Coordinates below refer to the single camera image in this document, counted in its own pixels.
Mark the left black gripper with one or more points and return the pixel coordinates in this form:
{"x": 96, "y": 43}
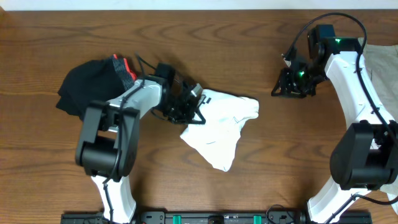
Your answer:
{"x": 189, "y": 109}

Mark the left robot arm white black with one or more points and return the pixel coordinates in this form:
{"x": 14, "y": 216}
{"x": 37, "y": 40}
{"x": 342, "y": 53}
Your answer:
{"x": 109, "y": 137}

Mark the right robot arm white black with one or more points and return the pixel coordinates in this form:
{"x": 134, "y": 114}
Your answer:
{"x": 365, "y": 158}

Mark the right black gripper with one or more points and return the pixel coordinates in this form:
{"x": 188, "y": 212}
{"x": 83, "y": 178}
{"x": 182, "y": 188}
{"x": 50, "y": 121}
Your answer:
{"x": 288, "y": 89}

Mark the grey beige garment pile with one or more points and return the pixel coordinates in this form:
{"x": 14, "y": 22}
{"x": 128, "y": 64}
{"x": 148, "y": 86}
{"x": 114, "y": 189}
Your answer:
{"x": 381, "y": 64}

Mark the black folded garment red trim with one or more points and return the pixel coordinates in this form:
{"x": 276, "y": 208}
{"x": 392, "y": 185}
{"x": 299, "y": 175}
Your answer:
{"x": 100, "y": 80}

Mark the white t-shirt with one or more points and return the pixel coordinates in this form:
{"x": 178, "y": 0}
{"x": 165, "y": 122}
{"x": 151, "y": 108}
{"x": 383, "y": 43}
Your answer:
{"x": 225, "y": 116}

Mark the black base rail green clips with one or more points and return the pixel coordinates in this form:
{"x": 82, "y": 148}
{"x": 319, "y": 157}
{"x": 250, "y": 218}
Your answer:
{"x": 218, "y": 218}

